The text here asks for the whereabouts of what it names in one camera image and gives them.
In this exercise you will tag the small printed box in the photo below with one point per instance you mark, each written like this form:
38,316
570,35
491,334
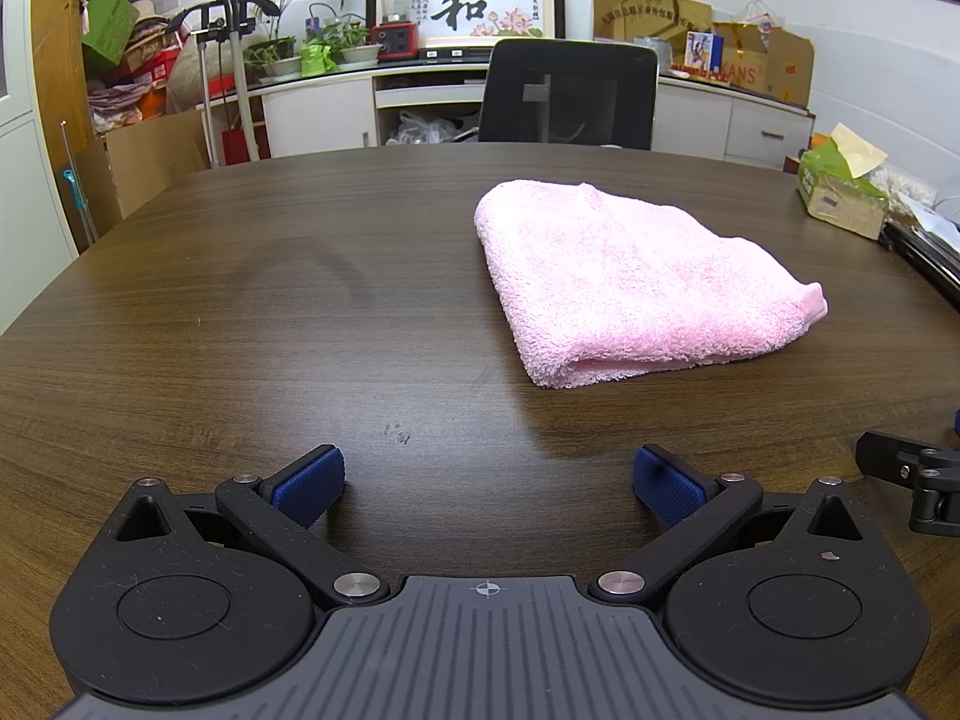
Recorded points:
703,52

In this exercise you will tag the white plastic bag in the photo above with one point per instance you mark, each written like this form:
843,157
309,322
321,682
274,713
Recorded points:
757,15

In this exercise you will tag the wooden shelf cabinet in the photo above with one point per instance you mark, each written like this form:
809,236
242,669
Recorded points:
56,30

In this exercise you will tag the white low cabinet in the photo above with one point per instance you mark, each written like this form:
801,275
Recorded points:
315,116

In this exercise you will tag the pink towel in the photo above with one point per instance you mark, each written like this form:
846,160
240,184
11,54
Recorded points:
630,277

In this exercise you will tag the green cardboard box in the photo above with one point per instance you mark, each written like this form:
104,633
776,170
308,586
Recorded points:
109,22

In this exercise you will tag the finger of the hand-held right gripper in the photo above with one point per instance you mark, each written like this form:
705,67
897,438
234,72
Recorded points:
930,476

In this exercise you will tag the gold cardboard board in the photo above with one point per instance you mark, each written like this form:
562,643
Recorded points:
649,11

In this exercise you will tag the black office chair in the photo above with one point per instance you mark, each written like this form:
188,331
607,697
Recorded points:
570,90

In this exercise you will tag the red base blender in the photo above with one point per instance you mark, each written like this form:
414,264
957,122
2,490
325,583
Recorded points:
395,11

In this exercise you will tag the white glass door cabinet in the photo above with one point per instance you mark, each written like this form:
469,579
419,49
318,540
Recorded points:
26,127

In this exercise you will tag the white papers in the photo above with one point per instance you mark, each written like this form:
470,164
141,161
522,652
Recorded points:
911,195

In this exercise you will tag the bright green bag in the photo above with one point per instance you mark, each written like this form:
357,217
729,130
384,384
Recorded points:
316,60

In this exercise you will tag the green tissue box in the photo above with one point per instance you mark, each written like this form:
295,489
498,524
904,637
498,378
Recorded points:
836,191

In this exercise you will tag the small potted green plant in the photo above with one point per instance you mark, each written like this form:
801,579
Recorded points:
352,41

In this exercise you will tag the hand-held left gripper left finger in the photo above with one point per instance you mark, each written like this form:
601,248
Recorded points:
309,486

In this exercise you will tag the framed calligraphy picture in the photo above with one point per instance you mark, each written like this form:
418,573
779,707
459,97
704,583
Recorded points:
487,11

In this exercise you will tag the large brown cardboard box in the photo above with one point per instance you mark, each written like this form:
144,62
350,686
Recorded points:
150,165

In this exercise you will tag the pile of clutter on shelf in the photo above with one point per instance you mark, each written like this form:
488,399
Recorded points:
142,82

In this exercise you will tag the clear plastic bag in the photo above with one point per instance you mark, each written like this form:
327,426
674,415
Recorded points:
420,127

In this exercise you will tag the black folder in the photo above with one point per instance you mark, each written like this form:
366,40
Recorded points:
926,255

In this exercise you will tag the red box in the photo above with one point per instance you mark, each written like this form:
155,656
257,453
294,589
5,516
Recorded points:
240,146

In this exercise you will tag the open brown cardboard box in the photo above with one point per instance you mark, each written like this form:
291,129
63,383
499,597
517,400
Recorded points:
780,64

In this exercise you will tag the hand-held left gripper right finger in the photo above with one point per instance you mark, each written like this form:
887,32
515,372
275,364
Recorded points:
667,486

